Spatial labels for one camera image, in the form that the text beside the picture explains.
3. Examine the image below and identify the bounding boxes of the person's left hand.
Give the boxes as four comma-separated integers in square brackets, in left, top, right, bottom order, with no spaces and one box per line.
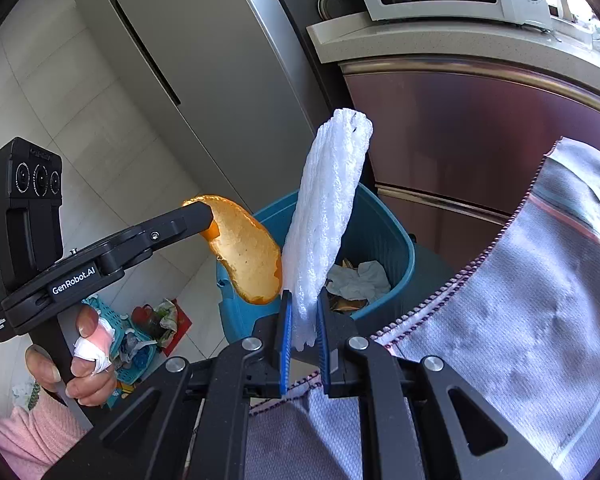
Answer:
[25,305,118,406]

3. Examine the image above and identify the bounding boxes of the grey-blue striped tablecloth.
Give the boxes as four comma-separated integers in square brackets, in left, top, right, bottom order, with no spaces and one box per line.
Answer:
[245,136,600,480]

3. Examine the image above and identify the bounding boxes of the red bag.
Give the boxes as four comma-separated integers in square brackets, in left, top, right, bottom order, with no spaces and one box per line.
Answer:
[131,298,179,349]

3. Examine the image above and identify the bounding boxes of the silver refrigerator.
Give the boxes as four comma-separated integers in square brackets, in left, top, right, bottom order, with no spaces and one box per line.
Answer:
[72,0,342,231]

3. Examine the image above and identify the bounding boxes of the teal plastic bin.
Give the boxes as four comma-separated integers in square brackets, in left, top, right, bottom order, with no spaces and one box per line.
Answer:
[216,182,416,346]

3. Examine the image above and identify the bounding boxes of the brown foil wrapper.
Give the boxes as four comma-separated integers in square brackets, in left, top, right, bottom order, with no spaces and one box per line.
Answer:
[330,294,369,314]

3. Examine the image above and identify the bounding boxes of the white paper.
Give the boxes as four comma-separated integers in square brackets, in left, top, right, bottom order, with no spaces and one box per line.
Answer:
[326,260,392,301]

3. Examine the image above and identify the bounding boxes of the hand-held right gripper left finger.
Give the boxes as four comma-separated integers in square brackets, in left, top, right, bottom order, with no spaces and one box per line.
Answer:
[45,290,295,480]

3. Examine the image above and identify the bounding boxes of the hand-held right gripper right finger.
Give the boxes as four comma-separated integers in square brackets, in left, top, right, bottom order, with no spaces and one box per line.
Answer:
[316,295,563,480]

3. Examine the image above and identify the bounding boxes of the person's left forearm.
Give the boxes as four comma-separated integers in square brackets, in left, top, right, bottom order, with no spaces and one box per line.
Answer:
[0,394,94,480]

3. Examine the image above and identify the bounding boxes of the maroon lower cabinets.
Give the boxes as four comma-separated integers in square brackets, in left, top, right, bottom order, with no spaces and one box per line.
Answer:
[337,57,600,257]

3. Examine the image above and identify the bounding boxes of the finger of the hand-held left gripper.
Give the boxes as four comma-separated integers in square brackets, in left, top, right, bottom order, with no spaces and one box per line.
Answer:
[85,199,215,273]

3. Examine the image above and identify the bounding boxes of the white foam net sleeve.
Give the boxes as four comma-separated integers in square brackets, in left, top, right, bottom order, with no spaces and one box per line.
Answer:
[281,107,374,351]

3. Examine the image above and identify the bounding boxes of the grey kitchen counter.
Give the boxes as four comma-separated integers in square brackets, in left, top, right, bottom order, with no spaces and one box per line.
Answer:
[306,10,600,70]

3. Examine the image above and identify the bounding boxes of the teal perforated floor basket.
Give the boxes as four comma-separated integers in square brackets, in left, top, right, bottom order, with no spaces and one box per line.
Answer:
[82,295,159,387]

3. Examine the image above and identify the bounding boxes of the orange peel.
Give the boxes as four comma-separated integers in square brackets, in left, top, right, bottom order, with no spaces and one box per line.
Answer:
[182,195,284,306]

